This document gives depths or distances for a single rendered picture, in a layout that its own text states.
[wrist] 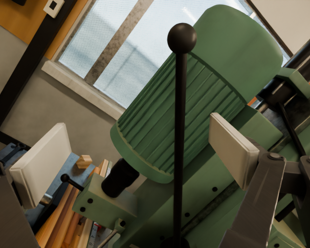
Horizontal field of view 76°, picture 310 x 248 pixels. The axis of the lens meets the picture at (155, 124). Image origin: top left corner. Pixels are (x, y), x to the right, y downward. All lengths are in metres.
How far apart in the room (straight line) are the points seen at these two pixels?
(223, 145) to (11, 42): 1.79
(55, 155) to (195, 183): 0.31
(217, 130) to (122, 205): 0.38
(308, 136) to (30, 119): 1.86
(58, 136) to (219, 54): 0.25
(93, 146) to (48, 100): 0.54
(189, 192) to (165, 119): 0.17
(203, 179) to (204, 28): 0.28
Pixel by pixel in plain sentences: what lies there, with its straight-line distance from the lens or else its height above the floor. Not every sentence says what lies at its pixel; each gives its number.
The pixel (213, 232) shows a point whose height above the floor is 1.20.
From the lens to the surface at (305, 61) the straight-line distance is 0.48.
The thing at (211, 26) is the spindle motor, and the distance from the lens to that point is 0.36.
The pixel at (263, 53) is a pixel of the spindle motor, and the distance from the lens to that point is 0.36.
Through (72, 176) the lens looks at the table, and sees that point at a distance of 0.75.
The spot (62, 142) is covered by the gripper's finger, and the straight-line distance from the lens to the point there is 0.18.
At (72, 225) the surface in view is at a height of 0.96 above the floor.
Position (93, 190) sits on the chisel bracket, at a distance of 0.48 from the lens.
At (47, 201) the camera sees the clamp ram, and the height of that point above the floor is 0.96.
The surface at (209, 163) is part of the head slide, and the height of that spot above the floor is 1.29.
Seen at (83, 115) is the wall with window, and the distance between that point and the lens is 1.82.
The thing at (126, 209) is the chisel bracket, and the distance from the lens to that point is 0.51.
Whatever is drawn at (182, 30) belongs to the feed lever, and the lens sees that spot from 0.24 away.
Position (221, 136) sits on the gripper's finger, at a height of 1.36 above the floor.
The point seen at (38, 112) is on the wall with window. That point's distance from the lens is 1.92.
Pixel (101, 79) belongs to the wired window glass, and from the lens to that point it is 1.78.
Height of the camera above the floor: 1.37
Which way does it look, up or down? 14 degrees down
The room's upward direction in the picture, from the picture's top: 41 degrees clockwise
